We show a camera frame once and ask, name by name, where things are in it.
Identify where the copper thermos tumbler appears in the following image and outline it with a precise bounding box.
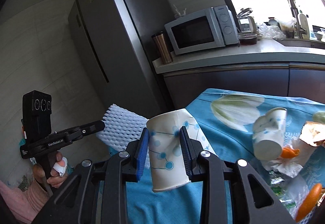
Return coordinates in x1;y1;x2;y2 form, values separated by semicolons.
152;31;173;65

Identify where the brown snack wrapper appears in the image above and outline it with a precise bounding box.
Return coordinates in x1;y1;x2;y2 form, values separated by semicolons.
299;121;325;147

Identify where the kitchen faucet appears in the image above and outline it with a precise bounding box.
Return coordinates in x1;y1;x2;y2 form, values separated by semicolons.
288;0;306;39

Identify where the electric kettle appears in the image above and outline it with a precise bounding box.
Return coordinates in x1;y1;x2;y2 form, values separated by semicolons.
237;8;258;34

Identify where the white microwave oven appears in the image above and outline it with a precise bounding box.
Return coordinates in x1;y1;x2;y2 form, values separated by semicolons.
165;5;239;55

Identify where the white crumpled tissue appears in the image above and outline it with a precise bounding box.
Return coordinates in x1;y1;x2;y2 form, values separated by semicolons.
261;138;317;178

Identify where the grey refrigerator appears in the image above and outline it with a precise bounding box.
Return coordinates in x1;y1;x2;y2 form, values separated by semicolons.
68;0;173;118

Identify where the clear plastic bag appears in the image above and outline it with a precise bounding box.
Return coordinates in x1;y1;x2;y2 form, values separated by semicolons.
257;23;286;39

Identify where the large orange peel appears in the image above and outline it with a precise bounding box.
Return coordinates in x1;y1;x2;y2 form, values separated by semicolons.
295;183;322;223

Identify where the white foam fruit net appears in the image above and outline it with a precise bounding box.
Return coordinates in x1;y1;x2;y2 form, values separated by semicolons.
96;104;148;155

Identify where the white dish soap bottle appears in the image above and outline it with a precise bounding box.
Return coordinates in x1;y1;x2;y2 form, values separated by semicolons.
299;10;310;40

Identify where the kitchen counter with cabinets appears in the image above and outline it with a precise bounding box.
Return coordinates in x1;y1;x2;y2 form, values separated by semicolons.
153;39;324;108

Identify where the blue dotted paper cup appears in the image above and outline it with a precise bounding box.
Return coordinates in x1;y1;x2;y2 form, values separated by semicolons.
146;108;215;193

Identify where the dark red food container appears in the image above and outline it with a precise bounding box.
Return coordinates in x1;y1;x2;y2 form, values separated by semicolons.
238;32;258;45

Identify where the person's left hand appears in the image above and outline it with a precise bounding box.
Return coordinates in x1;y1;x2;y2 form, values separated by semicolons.
32;151;68;188

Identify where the blue floral tablecloth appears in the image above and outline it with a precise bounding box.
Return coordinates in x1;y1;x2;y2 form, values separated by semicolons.
127;89;324;223

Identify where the orange peel piece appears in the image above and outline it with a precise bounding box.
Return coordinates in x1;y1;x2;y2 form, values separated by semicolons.
280;146;300;159

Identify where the pink sleeved left forearm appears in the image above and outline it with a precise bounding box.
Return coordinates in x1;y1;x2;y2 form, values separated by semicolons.
1;180;50;223

